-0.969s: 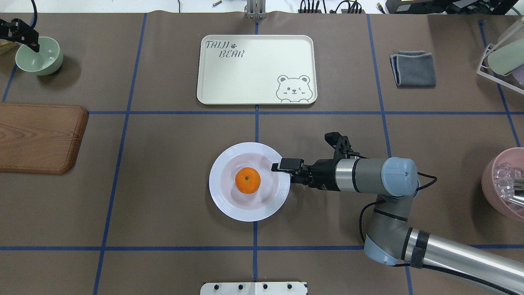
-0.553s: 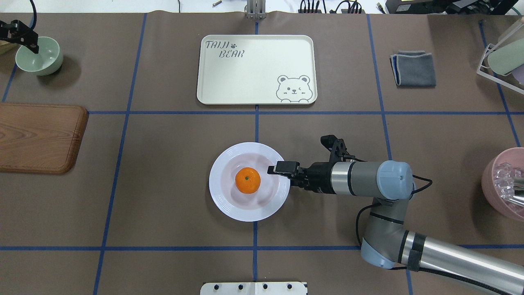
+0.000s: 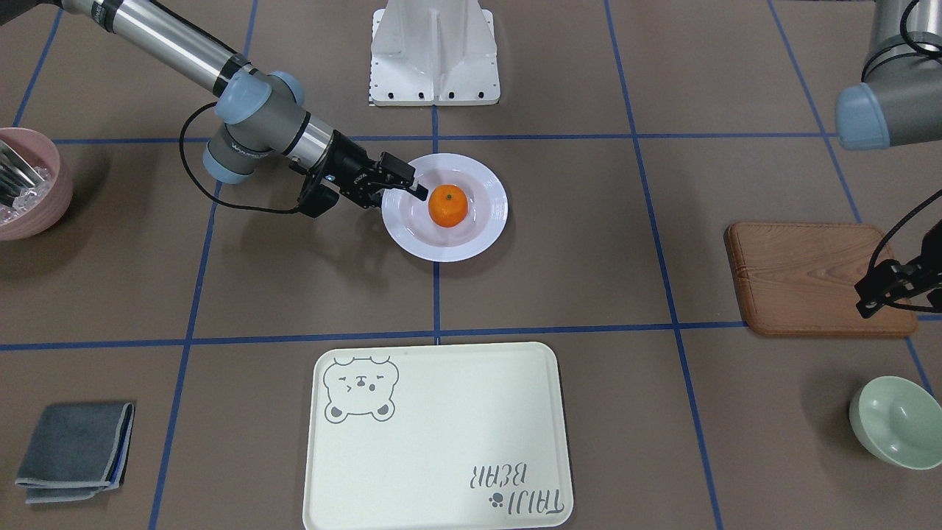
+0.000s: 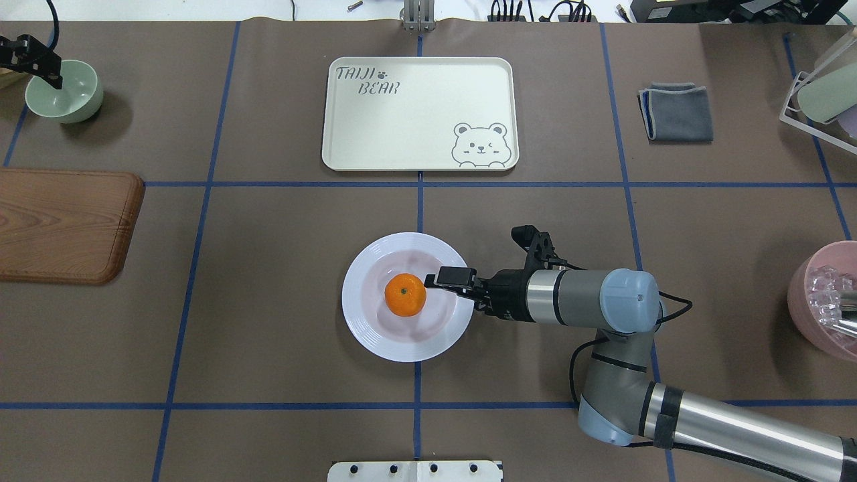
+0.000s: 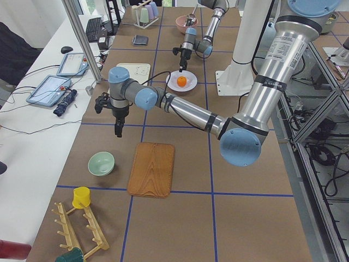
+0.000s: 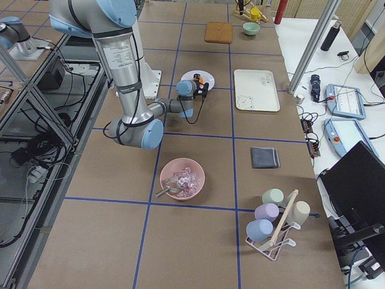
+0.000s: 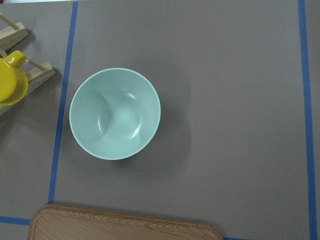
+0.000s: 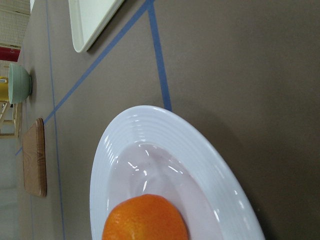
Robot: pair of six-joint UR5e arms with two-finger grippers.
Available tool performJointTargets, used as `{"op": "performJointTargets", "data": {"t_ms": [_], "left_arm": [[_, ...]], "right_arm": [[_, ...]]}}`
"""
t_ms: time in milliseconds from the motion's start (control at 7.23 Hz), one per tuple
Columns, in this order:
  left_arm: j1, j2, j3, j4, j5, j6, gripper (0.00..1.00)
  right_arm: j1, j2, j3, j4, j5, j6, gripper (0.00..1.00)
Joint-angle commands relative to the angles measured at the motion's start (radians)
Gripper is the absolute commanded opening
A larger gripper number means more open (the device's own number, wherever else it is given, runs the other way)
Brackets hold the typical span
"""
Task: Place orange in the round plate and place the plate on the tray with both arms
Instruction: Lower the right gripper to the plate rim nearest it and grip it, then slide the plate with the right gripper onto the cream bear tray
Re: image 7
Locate wooden cutting board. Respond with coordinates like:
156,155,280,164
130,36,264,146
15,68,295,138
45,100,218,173
28,204,223,240

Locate yellow cup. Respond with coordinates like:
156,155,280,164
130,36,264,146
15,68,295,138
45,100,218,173
0,50,29,107

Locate light green bowl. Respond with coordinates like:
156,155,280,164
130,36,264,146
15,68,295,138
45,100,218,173
69,67,161,161

